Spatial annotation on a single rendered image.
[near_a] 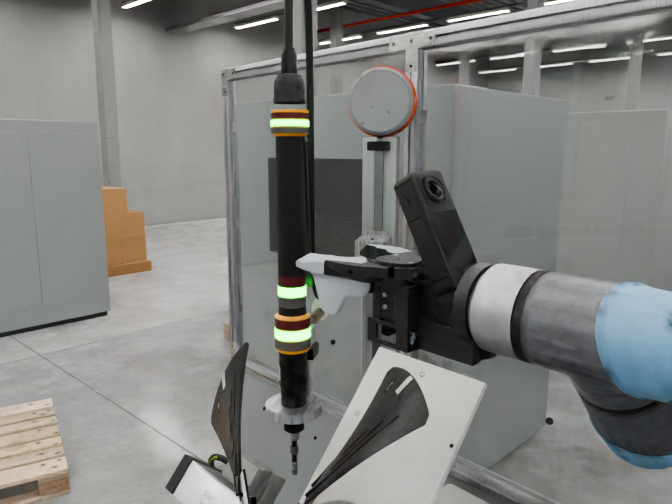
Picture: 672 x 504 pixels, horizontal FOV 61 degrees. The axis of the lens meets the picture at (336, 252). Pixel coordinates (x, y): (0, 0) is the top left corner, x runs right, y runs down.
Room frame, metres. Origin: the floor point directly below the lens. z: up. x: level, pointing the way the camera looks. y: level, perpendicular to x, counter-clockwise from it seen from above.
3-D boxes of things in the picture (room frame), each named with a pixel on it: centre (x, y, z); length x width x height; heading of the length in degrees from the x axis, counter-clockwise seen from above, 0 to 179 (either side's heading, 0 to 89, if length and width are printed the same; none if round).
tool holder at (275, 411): (0.68, 0.05, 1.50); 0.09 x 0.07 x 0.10; 167
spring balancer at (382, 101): (1.37, -0.11, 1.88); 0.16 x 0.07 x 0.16; 77
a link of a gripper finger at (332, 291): (0.57, 0.01, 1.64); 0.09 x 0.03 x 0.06; 63
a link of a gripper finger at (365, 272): (0.54, -0.03, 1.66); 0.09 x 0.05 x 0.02; 63
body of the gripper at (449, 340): (0.52, -0.09, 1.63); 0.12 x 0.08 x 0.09; 41
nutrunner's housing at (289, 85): (0.67, 0.05, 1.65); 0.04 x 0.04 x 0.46
